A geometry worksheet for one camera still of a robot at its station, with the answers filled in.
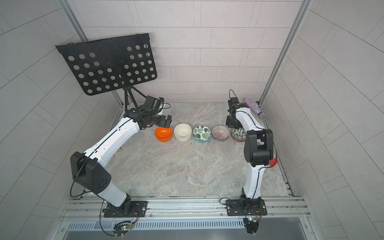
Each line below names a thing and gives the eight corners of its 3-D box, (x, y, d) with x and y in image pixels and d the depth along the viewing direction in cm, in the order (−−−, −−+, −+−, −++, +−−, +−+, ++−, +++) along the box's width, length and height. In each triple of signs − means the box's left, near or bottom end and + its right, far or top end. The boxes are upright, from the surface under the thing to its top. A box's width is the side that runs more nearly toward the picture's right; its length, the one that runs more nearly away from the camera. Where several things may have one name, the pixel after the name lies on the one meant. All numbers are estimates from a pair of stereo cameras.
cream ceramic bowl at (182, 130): (173, 136, 99) (171, 129, 93) (183, 127, 103) (182, 120, 98) (184, 145, 95) (183, 139, 89) (194, 135, 99) (194, 129, 93)
